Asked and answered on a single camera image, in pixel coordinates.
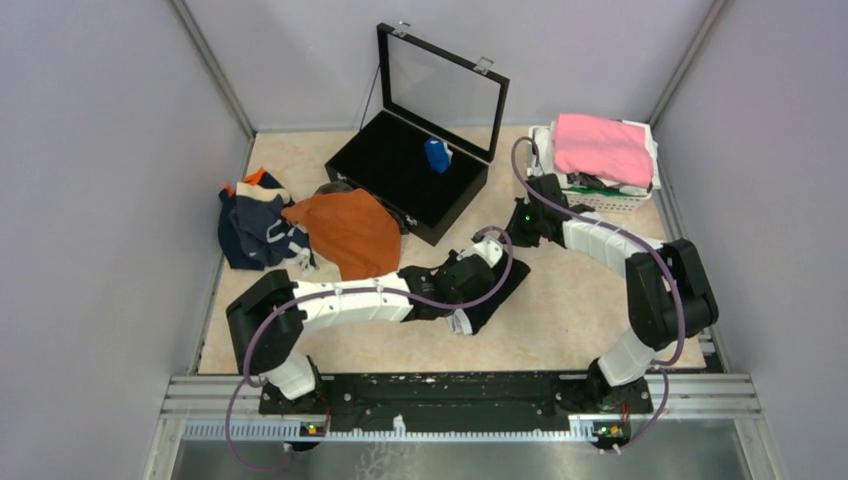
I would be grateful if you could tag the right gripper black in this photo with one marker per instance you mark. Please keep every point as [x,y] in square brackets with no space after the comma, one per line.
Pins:
[517,236]

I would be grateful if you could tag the royal blue underwear white trim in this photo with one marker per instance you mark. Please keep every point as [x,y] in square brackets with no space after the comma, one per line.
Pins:
[439,154]

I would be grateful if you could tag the black underwear white trim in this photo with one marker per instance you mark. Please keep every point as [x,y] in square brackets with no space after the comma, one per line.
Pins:
[471,321]

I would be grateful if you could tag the black display case glass lid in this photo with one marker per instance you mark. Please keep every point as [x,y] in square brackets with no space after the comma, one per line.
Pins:
[426,91]

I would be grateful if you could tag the orange underwear cream waistband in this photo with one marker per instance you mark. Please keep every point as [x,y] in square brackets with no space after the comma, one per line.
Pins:
[352,230]

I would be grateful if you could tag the olive grey underwear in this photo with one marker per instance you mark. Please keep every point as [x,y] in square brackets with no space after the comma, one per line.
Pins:
[334,187]

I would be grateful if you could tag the dark blue underwear cream waistband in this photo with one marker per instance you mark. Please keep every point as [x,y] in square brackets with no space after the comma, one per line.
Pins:
[265,235]

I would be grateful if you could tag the navy underwear orange waistband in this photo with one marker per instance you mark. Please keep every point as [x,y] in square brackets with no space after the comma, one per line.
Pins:
[228,237]

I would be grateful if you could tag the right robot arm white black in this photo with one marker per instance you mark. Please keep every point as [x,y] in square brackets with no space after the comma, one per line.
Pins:
[669,297]

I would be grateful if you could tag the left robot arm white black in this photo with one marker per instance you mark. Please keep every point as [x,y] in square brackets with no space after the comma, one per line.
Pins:
[267,320]

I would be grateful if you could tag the white plastic basket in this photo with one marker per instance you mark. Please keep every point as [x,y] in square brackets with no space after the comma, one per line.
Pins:
[612,197]

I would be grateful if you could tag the white cloths in basket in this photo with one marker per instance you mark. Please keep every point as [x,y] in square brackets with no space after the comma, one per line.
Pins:
[599,154]

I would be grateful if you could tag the pink folded cloth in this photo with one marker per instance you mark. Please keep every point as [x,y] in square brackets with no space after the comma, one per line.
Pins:
[602,147]

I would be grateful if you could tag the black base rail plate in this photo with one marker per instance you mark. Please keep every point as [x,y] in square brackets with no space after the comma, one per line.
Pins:
[459,402]

